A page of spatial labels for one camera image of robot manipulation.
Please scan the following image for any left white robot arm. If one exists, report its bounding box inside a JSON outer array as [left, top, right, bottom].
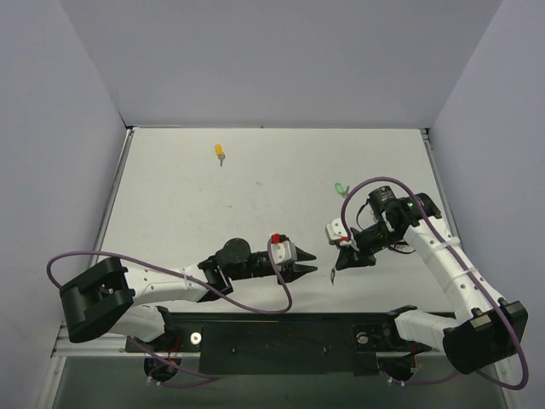
[[59, 234, 317, 351]]

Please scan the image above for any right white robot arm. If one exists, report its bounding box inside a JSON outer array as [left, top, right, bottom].
[[325, 186, 528, 374]]

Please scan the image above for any green tagged key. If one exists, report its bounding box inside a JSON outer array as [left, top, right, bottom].
[[335, 182, 350, 199]]

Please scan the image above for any yellow tagged key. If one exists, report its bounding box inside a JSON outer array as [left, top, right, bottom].
[[215, 144, 226, 166]]

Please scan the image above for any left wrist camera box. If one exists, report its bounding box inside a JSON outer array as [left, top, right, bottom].
[[268, 233, 297, 266]]

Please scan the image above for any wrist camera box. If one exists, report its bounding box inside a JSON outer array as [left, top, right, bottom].
[[268, 233, 297, 266], [325, 218, 353, 248]]

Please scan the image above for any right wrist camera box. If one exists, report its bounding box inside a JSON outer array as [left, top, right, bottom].
[[325, 218, 353, 248]]

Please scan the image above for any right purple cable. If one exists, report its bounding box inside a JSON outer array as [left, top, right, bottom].
[[340, 176, 530, 391]]

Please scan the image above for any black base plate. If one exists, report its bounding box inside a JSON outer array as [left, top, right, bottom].
[[147, 313, 429, 376]]

